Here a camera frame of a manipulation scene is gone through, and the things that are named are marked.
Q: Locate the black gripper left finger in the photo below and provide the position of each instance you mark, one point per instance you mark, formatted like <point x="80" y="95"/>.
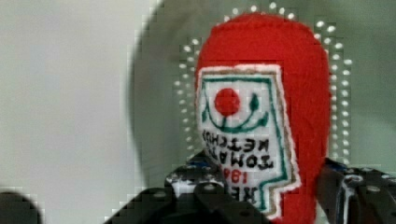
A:
<point x="194" y="193"/>

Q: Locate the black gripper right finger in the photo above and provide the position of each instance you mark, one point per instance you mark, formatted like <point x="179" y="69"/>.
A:
<point x="356" y="195"/>

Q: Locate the red plush ketchup bottle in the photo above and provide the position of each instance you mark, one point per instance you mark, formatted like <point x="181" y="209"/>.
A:
<point x="263" y="112"/>

